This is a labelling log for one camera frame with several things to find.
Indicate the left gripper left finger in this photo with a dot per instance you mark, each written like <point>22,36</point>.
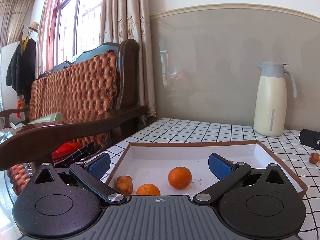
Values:
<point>89,175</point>

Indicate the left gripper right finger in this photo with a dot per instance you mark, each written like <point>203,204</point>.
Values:
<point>228,174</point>

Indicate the carrot-like chunk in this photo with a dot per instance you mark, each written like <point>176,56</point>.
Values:
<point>314,158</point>

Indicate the dried persimmon half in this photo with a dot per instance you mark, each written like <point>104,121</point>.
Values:
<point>124,185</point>

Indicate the tangerine orange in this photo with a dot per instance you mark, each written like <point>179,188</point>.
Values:
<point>179,177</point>

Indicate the smooth orange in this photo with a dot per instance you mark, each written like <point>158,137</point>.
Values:
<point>148,190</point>

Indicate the checkered white tablecloth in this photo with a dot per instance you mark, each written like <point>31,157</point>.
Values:
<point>287,147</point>

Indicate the red plastic bag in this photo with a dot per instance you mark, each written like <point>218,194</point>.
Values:
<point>65,149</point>

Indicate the cream thermos jug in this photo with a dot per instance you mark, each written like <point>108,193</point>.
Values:
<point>271,101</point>

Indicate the brown cardboard box tray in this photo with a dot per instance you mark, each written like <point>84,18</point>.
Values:
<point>150,163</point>

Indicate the green cup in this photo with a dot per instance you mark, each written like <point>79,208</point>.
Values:
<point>58,116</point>

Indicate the wooden sofa orange cushion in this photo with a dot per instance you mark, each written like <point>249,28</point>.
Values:
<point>95,97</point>

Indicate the black coat on rack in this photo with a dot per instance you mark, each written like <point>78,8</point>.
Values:
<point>21,70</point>

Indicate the straw hat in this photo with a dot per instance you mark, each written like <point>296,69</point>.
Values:
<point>34,26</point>

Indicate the beige curtain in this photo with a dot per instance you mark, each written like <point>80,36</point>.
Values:
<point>121,21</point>

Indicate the window with red frame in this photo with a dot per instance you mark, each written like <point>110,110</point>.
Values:
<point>77,28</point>

